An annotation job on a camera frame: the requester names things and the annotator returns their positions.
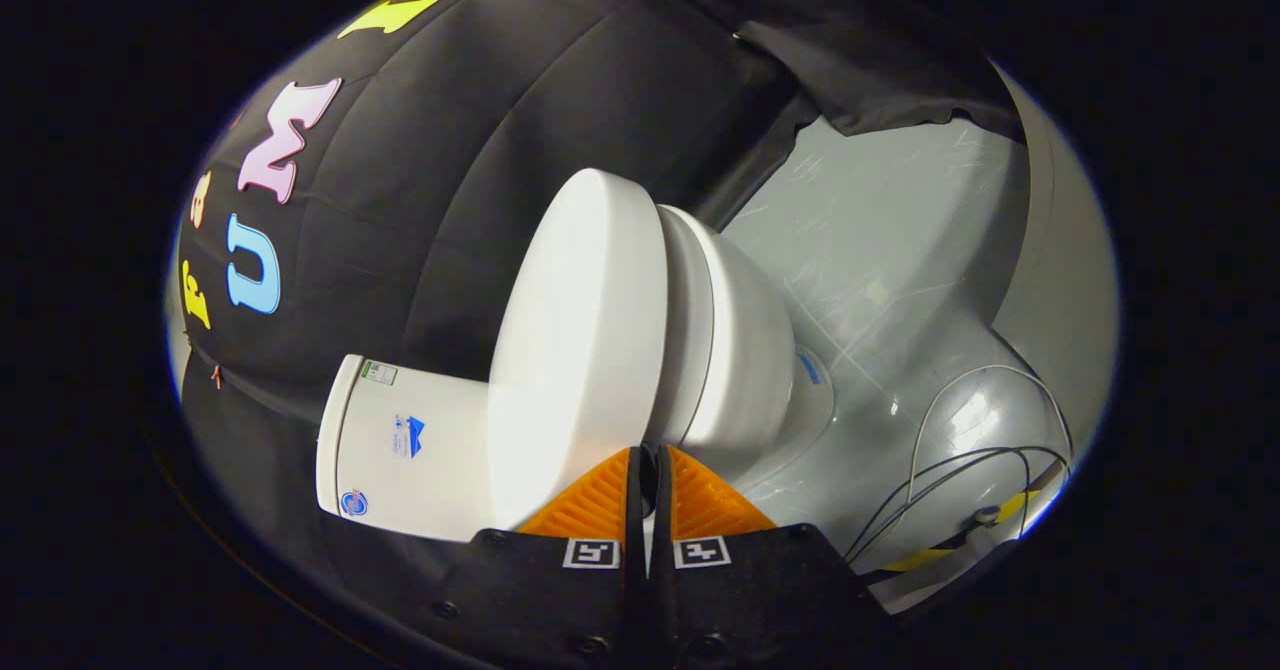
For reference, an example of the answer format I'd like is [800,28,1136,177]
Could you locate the black backdrop cloth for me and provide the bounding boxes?
[165,0,1026,591]

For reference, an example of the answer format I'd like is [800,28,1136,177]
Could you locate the white ceramic toilet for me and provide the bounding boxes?
[316,205,836,543]

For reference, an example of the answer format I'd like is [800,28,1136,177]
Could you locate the white toilet lid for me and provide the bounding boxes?
[487,168,669,531]

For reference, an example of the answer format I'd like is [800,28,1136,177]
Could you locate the cable bundle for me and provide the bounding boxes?
[843,364,1077,567]

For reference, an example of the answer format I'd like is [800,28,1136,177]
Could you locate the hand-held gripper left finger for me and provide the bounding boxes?
[400,447,646,670]

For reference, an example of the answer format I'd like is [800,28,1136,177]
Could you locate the grey board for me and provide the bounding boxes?
[988,62,1121,451]

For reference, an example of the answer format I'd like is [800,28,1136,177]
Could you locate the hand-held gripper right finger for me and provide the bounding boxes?
[650,445,901,670]

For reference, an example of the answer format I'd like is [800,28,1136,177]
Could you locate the yellow black striped tape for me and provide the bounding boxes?
[878,488,1043,575]

